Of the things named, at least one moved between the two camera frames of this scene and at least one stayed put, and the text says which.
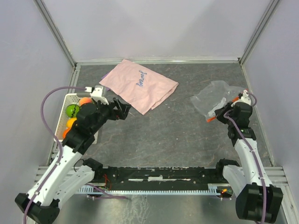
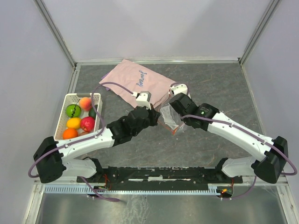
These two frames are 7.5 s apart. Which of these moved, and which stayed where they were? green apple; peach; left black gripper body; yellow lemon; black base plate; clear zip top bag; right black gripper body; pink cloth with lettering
Moved: left black gripper body; clear zip top bag; right black gripper body
Stayed: green apple; pink cloth with lettering; yellow lemon; peach; black base plate
